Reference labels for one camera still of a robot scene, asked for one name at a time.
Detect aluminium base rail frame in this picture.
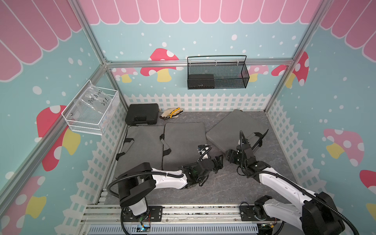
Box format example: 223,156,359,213
77,183,291,235

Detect white wire basket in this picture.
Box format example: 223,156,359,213
61,80,120,135

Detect black wire mesh basket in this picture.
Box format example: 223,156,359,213
187,55,250,89

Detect black plastic tool case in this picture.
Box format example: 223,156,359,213
125,103,159,126

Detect yellow black pliers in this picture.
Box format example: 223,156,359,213
169,107,183,118

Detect grey laptop bag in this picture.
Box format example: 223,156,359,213
206,110,269,152
160,122,207,171
114,126,164,178

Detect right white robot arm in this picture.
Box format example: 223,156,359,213
227,133,359,235

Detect clear plastic bag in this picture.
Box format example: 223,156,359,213
67,85,113,132

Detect black box in basket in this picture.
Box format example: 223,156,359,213
188,74,215,90

